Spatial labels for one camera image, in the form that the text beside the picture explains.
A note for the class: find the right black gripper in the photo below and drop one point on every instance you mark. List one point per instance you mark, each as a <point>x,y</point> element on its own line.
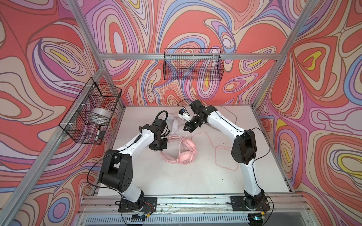
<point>190,127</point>

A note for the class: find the black wire basket left wall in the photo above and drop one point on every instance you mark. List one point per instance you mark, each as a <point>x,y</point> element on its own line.
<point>76,124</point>

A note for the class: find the black marker in basket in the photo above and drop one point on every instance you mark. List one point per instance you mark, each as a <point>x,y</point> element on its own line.
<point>100,135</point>

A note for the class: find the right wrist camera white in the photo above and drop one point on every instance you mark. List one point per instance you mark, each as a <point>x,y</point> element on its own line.
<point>183,114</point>

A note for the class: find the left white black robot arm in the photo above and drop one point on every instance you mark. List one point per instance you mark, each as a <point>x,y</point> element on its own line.
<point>117,166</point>

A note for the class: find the black wire basket back wall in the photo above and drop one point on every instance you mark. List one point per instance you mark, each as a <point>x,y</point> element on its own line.
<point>193,64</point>

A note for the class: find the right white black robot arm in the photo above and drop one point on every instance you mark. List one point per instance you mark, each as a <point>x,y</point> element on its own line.
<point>243,149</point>

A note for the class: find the aluminium front rail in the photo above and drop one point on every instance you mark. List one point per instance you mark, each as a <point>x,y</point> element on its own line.
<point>279,202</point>

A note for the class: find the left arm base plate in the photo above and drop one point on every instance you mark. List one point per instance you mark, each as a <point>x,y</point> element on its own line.
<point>145,205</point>

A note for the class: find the black wire basket wall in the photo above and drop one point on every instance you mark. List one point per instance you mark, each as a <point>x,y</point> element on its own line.
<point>193,64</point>
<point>76,124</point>

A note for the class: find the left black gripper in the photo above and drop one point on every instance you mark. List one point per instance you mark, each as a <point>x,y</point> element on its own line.
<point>164,146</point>

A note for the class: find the pink cat-ear headphones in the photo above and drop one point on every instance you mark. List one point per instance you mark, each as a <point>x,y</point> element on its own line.
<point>187,151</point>

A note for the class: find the white tape roll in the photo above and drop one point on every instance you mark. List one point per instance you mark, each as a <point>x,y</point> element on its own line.
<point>99,116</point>

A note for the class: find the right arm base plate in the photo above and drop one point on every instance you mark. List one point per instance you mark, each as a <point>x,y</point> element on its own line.
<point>242,203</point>

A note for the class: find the white headphones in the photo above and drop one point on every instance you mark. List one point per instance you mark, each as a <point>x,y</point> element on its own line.
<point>172,122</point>

